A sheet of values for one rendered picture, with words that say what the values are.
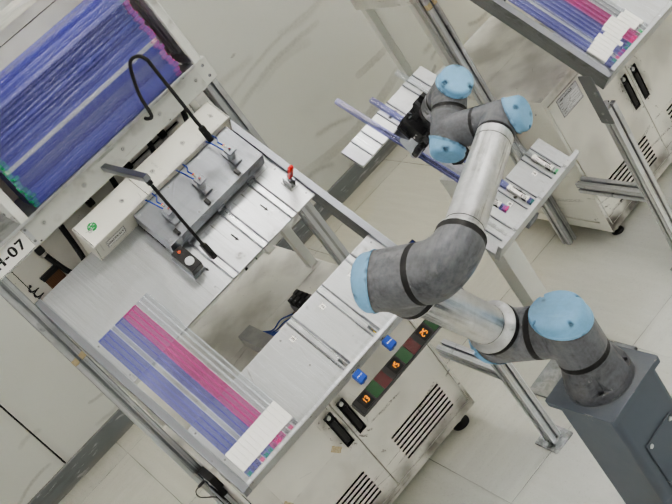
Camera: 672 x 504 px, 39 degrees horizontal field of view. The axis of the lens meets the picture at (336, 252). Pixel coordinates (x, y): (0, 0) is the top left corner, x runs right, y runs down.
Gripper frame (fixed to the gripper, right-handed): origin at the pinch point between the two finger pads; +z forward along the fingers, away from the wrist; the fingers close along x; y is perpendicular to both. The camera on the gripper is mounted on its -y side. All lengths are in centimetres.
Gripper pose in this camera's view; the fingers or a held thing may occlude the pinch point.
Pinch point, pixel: (419, 153)
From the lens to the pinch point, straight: 231.2
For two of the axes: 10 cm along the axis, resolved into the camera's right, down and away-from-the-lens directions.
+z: -1.9, 3.1, 9.3
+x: -6.2, 7.0, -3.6
